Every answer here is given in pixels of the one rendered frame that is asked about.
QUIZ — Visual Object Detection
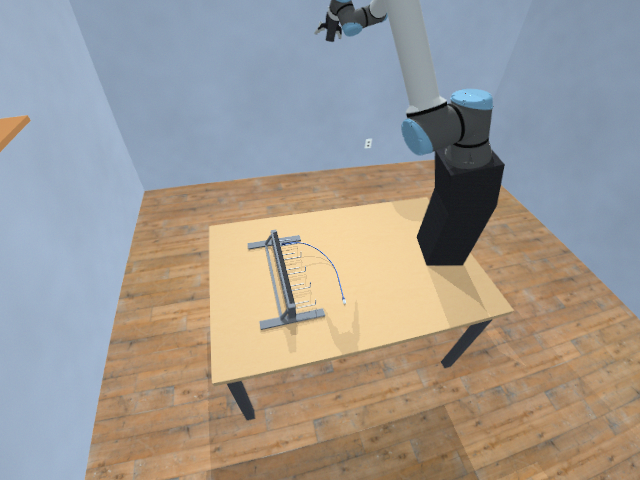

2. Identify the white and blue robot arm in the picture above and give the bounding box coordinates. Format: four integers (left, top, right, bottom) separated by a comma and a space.
326, 0, 493, 169

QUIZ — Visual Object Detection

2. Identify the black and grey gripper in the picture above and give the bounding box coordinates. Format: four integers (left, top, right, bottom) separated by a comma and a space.
314, 11, 342, 39

